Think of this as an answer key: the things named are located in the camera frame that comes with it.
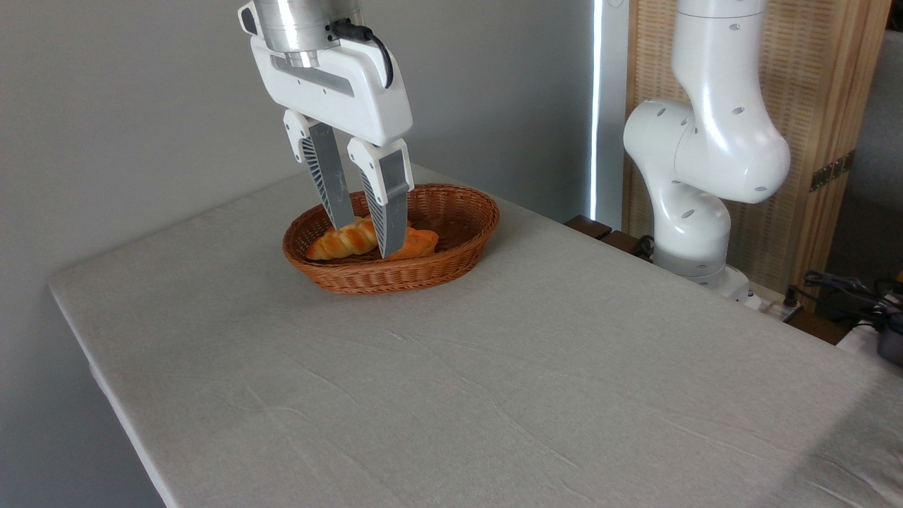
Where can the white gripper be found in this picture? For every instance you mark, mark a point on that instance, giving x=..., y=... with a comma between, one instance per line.
x=338, y=85

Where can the braided golden bread loaf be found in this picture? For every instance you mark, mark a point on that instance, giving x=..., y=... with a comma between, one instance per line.
x=342, y=243

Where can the round golden bread roll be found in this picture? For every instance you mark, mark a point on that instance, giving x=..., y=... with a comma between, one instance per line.
x=420, y=243

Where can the brown oval wicker basket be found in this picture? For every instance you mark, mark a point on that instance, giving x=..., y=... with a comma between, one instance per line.
x=455, y=212

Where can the dark brown wooden block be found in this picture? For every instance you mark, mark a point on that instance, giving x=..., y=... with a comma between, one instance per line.
x=587, y=226
x=624, y=243

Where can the light grey tablecloth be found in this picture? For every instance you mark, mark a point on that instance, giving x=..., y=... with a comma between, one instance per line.
x=494, y=388

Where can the white power strip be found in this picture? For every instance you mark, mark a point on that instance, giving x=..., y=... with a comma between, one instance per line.
x=772, y=307

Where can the wooden rattan folding screen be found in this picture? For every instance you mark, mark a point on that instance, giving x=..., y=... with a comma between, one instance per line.
x=797, y=85

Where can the brass screen hinge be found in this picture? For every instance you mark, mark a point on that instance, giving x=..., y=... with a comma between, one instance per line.
x=832, y=171

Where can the white window frame strip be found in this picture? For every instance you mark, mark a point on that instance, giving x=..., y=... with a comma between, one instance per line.
x=611, y=106

